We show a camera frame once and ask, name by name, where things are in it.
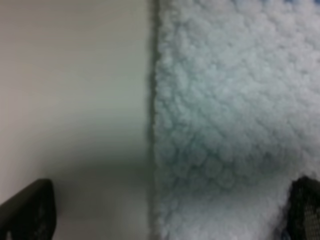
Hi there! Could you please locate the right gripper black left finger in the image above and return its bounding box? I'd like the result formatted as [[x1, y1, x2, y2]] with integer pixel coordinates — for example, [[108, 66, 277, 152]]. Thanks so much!
[[0, 178, 56, 240]]

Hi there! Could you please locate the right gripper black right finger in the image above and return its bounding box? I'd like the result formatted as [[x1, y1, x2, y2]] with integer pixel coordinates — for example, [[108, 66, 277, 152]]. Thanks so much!
[[285, 176, 320, 240]]

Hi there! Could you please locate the blue white striped towel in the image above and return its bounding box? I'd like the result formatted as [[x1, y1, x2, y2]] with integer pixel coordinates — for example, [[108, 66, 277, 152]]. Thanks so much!
[[153, 0, 320, 240]]

